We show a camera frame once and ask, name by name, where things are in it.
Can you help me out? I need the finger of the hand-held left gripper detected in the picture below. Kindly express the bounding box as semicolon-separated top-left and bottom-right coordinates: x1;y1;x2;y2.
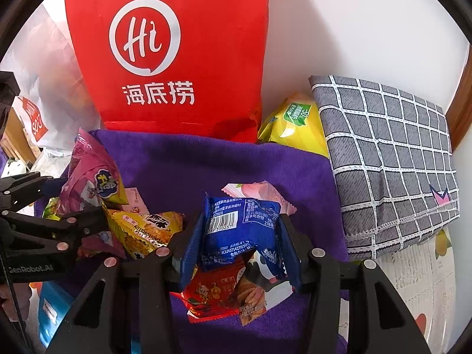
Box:
0;171;56;211
0;206;111;262

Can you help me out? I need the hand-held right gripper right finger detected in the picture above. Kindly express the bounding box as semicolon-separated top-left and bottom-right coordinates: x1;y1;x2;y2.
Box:
278;214;432;354

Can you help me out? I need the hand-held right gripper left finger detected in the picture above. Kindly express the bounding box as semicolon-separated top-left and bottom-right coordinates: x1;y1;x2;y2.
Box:
44;203;207;354

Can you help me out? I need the green triangular snack packet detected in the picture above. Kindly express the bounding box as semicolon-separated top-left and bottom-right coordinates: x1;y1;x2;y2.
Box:
42;197;61;220

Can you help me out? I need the small red snack packet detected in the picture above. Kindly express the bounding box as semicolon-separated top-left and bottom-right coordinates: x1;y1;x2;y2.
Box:
181;260;248;321

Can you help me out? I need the blue snack packet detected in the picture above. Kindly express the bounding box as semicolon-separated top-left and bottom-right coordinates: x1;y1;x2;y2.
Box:
197;192;297;294

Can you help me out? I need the yellow triangular snack packet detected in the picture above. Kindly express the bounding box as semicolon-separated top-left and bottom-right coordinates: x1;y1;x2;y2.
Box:
101;208;185;260

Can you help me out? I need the brown snack packet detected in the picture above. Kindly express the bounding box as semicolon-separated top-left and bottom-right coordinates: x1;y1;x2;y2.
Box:
236;276;268;326

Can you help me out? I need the purple triangular snack packet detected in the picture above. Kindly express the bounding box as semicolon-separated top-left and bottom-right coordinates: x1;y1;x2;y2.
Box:
61;127;130;214

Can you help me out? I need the pink peach snack packet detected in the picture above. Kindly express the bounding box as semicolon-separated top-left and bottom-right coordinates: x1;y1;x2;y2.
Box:
222;181;297;216

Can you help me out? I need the pale pink snack packet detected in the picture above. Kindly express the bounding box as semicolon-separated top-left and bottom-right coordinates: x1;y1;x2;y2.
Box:
122;188;148;214

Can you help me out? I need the blue tissue pack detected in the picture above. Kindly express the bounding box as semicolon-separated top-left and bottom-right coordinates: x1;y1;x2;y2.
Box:
37;282;80;347

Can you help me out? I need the purple towel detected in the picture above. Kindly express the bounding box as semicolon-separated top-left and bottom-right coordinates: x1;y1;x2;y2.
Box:
33;129;351;354

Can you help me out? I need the white plastic shopping bag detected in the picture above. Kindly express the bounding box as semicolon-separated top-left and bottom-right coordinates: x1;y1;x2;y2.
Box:
0;4;102;155

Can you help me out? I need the yellow green snack packet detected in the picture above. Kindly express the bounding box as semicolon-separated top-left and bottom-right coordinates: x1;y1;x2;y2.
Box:
257;93;330;159

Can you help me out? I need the fruit print tablecloth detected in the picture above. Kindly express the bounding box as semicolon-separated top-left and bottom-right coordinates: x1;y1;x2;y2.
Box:
347;227;463;343

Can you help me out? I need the grey checked folded cloth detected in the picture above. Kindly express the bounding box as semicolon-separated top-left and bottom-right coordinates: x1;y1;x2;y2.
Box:
308;75;461;262

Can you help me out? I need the red paper bag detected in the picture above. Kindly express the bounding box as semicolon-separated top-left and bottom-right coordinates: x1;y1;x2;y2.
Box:
63;0;271;144

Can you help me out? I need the brown wooden door frame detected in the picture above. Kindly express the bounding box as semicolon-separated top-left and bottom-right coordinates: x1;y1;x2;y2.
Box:
446;40;472;152

